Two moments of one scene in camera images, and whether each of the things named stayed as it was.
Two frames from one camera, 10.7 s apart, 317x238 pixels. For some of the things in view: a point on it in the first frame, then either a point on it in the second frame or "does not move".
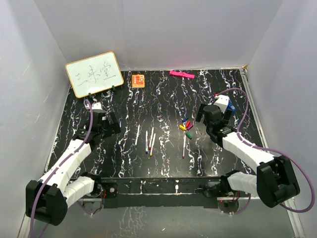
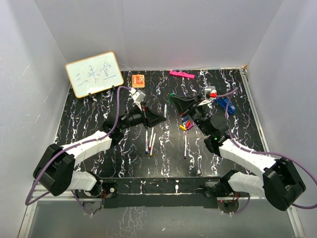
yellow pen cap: [182, 127] does not move
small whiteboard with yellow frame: [94, 74] does not move
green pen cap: [188, 136] → [171, 94]
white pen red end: [150, 147] does not move
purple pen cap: [190, 127] does not move
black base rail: [157, 192] does not move
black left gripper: [112, 129] → [149, 118]
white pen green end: [135, 142] → [165, 114]
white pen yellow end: [152, 145] does not move
